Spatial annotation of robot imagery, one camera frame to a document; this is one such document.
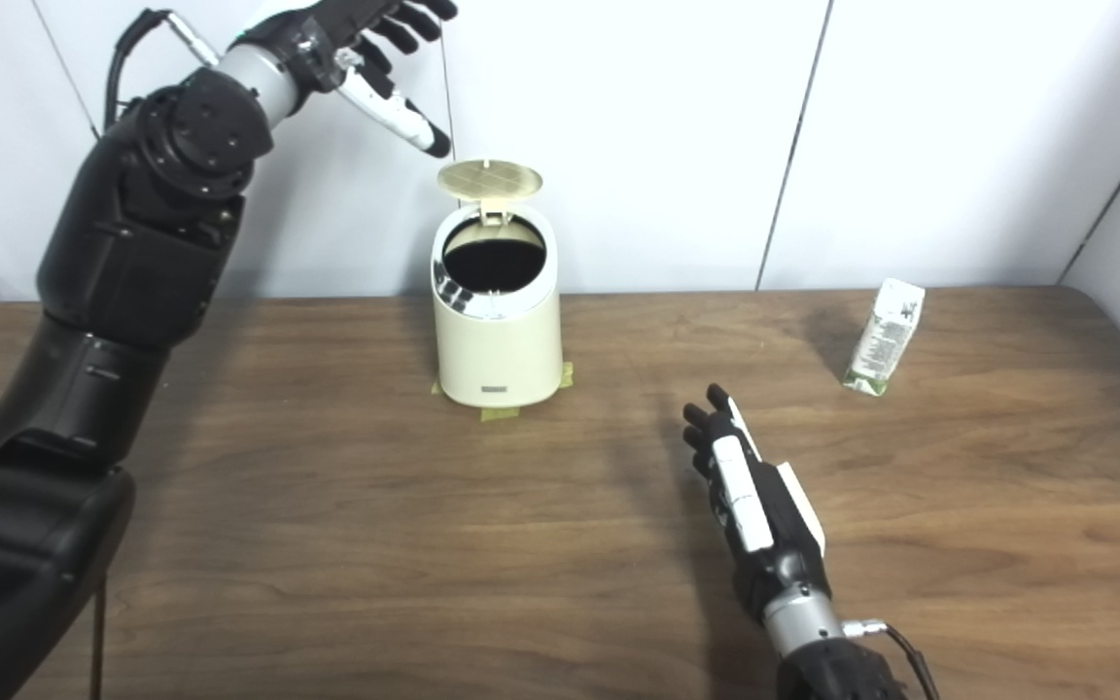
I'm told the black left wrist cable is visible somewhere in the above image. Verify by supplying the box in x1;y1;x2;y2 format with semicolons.
103;8;221;132

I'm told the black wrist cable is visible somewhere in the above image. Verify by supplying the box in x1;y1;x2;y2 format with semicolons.
103;8;221;132
842;620;940;700

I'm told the white green milk carton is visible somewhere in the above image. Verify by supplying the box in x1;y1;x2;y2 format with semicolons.
842;278;927;398

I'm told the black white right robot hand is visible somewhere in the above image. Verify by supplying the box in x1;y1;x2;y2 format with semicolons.
682;383;828;623

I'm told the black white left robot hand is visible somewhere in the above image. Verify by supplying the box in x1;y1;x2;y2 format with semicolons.
229;0;459;159

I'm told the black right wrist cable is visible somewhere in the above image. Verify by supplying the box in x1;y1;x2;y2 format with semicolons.
842;620;940;700

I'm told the round cream bin lid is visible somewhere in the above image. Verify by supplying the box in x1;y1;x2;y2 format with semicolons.
437;159;543;227

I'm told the cream-colored cylindrical bin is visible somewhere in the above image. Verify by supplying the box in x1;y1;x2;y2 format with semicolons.
430;206;564;409

